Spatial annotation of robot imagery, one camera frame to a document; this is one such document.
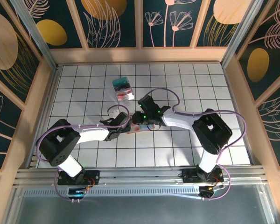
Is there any aluminium side rail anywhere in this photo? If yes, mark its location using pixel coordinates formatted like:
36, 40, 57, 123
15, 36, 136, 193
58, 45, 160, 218
28, 66, 61, 168

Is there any red circle card stack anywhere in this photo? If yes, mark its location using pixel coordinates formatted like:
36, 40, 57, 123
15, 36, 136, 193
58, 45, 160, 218
116, 91, 134, 101

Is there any tan leather card holder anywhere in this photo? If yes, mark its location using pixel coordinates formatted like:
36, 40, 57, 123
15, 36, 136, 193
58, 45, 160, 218
126, 123, 156, 135

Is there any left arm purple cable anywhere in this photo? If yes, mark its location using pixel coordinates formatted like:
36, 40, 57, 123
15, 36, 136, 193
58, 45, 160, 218
35, 104, 131, 203

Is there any teal card stack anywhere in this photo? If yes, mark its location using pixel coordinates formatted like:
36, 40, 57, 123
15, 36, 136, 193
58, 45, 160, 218
112, 77, 130, 91

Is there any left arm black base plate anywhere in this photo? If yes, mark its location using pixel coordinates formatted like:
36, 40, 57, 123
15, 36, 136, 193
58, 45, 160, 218
57, 169, 101, 185

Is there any small controller board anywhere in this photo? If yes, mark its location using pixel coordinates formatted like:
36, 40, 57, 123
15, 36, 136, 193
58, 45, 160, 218
199, 183, 226, 199
68, 185, 94, 199

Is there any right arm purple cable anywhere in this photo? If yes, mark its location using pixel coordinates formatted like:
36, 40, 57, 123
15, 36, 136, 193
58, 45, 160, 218
150, 87, 248, 201

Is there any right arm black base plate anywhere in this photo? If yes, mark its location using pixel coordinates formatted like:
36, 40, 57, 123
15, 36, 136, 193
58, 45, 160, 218
181, 168, 224, 184

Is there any perforated grey cable duct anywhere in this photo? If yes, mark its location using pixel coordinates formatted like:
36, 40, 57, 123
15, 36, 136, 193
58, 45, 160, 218
23, 188, 201, 197

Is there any aluminium front rail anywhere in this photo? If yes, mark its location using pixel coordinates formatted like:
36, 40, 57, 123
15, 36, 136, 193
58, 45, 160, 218
14, 167, 269, 189

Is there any clear acrylic card box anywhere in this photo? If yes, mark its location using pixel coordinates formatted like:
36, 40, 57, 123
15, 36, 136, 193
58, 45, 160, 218
112, 76, 135, 102

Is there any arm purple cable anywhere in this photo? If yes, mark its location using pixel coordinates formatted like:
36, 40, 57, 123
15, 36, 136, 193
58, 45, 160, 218
150, 87, 248, 201
35, 104, 131, 203

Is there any aluminium corner post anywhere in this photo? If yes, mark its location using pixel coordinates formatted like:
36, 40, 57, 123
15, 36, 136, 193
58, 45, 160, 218
220, 0, 264, 68
10, 0, 60, 70

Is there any grey metal front panel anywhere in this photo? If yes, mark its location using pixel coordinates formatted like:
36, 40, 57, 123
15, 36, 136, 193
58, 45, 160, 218
4, 184, 276, 224

